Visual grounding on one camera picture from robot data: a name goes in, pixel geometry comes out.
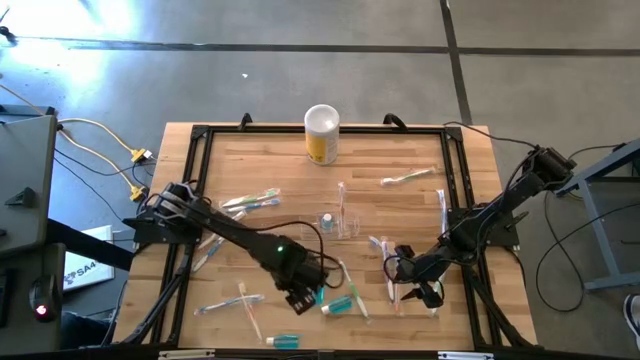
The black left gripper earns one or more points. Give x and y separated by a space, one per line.
302 295

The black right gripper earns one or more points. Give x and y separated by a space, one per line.
417 272

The blue mouthwash bottle white cap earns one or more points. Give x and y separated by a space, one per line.
320 296
286 342
327 222
341 304

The orange toothbrush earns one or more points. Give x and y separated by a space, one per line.
341 200
398 305
252 320

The purple toothbrush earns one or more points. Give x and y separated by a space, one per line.
389 292

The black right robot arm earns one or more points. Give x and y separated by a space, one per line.
505 200

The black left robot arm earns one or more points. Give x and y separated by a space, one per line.
235 232

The silver aluminium extrusion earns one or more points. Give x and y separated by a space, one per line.
185 355
465 356

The clear acrylic organizer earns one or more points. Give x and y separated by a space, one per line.
352 227

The white wipes canister yellow label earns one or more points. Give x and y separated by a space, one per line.
322 135

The blue-grey metal stand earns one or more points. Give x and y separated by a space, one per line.
597 235

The white printed box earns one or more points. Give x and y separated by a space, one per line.
90 270

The person's shoe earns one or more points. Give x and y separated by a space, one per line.
634 312

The person's leg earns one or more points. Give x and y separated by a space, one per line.
85 332

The black diagonal bar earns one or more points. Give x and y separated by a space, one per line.
85 245

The black computer mouse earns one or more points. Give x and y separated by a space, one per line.
45 295

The dark grey side desk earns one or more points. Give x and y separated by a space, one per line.
15 320

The grey metal cabinet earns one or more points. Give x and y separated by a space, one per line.
25 160

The black aluminium table frame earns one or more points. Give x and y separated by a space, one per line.
250 130

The black triangular bracket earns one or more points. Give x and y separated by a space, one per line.
22 198

